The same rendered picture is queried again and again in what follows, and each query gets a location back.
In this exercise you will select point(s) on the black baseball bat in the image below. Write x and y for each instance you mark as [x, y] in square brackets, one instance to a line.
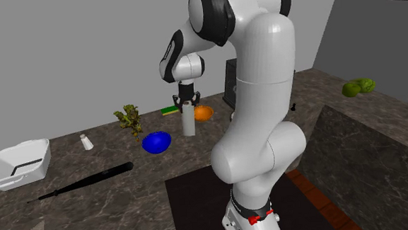
[89, 181]

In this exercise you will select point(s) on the white tall bottle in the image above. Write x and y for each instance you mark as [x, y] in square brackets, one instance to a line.
[188, 120]

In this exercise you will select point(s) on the white rectangular basin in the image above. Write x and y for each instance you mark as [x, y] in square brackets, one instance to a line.
[18, 164]

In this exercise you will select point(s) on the orange bowl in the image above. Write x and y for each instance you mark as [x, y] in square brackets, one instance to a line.
[204, 114]

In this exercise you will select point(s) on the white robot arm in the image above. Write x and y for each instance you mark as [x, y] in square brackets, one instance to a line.
[265, 91]

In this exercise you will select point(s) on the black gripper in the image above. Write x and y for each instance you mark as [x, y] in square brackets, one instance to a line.
[186, 90]

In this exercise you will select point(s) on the white salt shaker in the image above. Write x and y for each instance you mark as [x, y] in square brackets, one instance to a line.
[86, 143]

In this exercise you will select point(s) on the green and yellow sponge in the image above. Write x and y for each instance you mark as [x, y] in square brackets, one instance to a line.
[169, 110]

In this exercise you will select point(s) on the black box appliance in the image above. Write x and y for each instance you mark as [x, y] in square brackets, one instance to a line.
[231, 82]

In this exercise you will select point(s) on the blue bowl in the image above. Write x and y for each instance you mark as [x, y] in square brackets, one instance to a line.
[156, 143]

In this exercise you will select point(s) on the green leafy plant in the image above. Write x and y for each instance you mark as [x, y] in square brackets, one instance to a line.
[130, 119]

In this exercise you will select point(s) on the small black figure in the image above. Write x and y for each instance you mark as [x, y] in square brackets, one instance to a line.
[293, 107]

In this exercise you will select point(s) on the green round thing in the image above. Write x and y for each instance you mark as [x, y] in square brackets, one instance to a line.
[358, 87]

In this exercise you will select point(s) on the dark robot stand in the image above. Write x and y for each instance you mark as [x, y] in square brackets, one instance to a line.
[197, 204]

